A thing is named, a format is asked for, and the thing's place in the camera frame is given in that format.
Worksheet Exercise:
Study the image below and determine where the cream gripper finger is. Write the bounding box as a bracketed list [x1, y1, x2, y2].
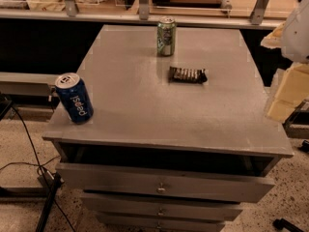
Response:
[267, 63, 309, 123]
[261, 22, 285, 49]

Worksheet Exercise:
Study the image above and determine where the dark chocolate rxbar wrapper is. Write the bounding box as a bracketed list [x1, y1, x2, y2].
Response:
[169, 67, 208, 84]

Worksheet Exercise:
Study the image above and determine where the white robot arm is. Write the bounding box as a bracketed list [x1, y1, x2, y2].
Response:
[261, 0, 309, 122]

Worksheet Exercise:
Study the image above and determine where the green soda can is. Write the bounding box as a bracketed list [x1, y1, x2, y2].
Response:
[157, 16, 176, 56]

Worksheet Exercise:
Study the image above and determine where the grey drawer cabinet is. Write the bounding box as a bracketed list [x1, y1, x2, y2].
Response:
[42, 24, 295, 232]

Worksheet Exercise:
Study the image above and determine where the blue pepsi can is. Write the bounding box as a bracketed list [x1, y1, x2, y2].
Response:
[55, 72, 94, 124]

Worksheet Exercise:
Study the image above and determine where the bottom grey drawer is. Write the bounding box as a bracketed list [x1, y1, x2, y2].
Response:
[96, 213, 225, 232]

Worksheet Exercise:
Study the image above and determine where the grey drawer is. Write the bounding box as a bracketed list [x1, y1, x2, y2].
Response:
[56, 162, 274, 203]
[96, 213, 225, 232]
[81, 192, 242, 221]

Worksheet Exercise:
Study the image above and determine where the middle grey drawer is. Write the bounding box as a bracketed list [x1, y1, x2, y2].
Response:
[81, 192, 242, 221]

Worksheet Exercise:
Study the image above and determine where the top grey drawer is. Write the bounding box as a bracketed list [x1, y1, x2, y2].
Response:
[56, 162, 274, 203]

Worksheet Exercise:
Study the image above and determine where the black metal floor stand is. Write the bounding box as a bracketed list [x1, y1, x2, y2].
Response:
[36, 173, 61, 232]

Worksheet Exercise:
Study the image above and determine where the grey metal railing frame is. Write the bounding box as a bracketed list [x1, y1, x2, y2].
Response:
[0, 0, 296, 29]

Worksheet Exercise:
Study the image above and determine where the black floor cable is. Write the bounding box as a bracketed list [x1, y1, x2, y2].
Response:
[0, 104, 76, 232]

